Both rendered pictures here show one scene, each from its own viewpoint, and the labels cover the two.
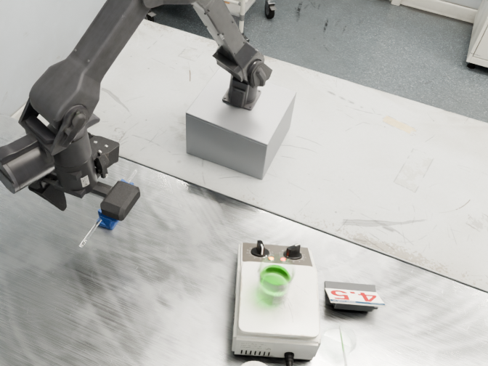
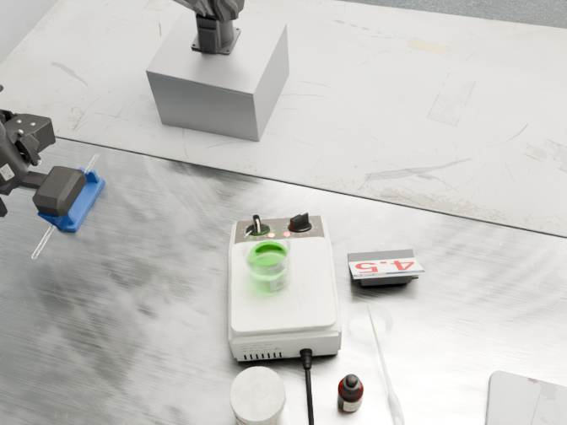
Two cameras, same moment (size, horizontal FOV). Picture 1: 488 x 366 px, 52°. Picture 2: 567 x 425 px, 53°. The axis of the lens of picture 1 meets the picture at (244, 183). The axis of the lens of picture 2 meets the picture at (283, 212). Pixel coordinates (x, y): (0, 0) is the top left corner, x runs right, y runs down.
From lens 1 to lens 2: 15 cm
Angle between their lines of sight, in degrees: 5
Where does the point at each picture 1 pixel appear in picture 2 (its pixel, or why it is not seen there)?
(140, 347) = (121, 370)
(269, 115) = (253, 57)
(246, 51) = not seen: outside the picture
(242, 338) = (240, 341)
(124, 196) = (62, 184)
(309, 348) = (328, 340)
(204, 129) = (173, 88)
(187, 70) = (156, 24)
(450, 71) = not seen: outside the picture
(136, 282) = (110, 290)
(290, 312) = (296, 298)
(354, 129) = (371, 61)
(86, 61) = not seen: outside the picture
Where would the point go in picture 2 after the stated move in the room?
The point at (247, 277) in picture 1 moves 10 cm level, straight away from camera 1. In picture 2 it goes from (239, 263) to (245, 197)
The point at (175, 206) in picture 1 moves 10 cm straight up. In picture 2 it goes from (153, 190) to (135, 146)
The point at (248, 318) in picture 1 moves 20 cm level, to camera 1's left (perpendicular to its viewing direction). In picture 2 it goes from (243, 314) to (68, 321)
